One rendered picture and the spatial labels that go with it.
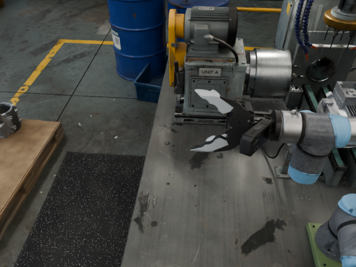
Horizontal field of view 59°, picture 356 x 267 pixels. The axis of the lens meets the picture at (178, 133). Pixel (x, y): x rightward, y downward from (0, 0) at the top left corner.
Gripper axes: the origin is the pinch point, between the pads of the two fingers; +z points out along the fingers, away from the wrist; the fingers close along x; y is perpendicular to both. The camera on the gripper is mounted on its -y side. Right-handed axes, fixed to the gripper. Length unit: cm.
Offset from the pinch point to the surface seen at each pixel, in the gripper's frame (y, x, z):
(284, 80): 83, -13, -41
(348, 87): 73, -11, -66
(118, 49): 259, -45, 87
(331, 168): 52, -40, -59
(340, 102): 64, -15, -60
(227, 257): 17, -60, -16
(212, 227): 28, -57, -11
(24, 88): 238, -89, 185
